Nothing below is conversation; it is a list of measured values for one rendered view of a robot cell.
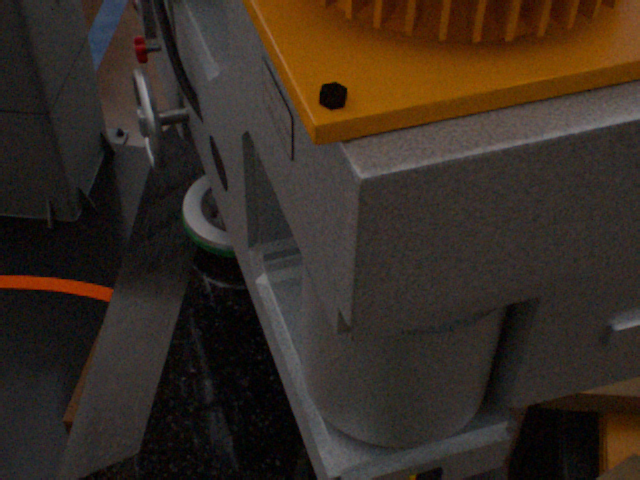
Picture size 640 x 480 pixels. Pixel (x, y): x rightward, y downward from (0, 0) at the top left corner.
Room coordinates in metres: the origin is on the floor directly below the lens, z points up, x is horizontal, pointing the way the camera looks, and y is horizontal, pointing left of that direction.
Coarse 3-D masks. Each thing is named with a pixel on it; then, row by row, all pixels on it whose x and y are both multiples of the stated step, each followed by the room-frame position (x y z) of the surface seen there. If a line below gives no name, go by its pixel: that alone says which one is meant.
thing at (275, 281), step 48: (192, 0) 1.02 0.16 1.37; (192, 48) 0.94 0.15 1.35; (192, 96) 0.94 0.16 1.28; (240, 96) 0.71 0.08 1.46; (240, 144) 0.72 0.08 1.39; (240, 192) 0.73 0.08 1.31; (240, 240) 0.75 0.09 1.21; (288, 240) 0.71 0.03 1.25; (288, 288) 0.67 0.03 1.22; (528, 288) 0.48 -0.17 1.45; (288, 336) 0.60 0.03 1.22; (384, 336) 0.44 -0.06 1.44; (288, 384) 0.56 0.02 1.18; (336, 432) 0.48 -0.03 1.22; (480, 432) 0.49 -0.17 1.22
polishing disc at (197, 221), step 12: (204, 180) 1.23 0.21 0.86; (192, 192) 1.20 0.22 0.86; (204, 192) 1.20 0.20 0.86; (192, 204) 1.17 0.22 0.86; (204, 204) 1.17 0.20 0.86; (192, 216) 1.14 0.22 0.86; (204, 216) 1.14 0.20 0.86; (192, 228) 1.11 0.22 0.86; (204, 228) 1.11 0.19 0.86; (216, 228) 1.11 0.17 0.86; (204, 240) 1.09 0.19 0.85; (216, 240) 1.08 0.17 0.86; (228, 240) 1.08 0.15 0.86
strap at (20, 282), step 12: (0, 276) 1.72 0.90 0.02; (12, 276) 1.72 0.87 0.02; (24, 276) 1.72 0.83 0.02; (0, 288) 1.68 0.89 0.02; (12, 288) 1.68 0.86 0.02; (24, 288) 1.68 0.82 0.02; (36, 288) 1.68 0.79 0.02; (48, 288) 1.68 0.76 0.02; (60, 288) 1.68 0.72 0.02; (72, 288) 1.68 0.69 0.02; (84, 288) 1.68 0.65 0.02; (96, 288) 1.68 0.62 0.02; (108, 288) 1.68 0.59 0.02; (108, 300) 1.64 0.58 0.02
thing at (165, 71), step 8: (152, 0) 1.16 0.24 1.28; (168, 0) 1.05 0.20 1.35; (152, 8) 1.17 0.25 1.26; (168, 8) 1.05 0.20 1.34; (168, 16) 1.05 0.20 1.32; (160, 32) 1.12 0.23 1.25; (152, 40) 1.21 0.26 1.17; (160, 40) 1.13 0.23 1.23; (176, 40) 1.05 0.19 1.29; (160, 56) 1.15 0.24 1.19; (160, 64) 1.16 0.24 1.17; (168, 64) 1.08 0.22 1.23; (160, 72) 1.18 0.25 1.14; (168, 72) 1.09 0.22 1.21; (160, 80) 1.19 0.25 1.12; (168, 80) 1.10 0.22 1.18; (176, 80) 1.05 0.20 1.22; (168, 88) 1.11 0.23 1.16; (176, 88) 1.05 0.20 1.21; (168, 96) 1.12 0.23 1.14; (176, 96) 1.05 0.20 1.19; (168, 104) 1.13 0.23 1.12; (176, 104) 1.06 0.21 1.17; (184, 128) 1.05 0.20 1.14; (184, 136) 1.05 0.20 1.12; (192, 136) 1.05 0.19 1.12
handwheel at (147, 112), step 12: (132, 72) 1.05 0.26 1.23; (144, 72) 1.03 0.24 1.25; (132, 84) 1.07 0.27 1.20; (144, 84) 1.00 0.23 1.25; (144, 96) 0.98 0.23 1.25; (144, 108) 0.97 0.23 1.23; (156, 108) 0.97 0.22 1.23; (180, 108) 1.03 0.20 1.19; (144, 120) 0.99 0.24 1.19; (156, 120) 0.96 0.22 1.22; (168, 120) 1.01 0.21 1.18; (180, 120) 1.02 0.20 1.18; (144, 132) 0.99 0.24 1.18; (156, 132) 0.95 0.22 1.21; (156, 144) 0.94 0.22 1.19; (156, 156) 0.94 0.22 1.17; (156, 168) 0.95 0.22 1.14
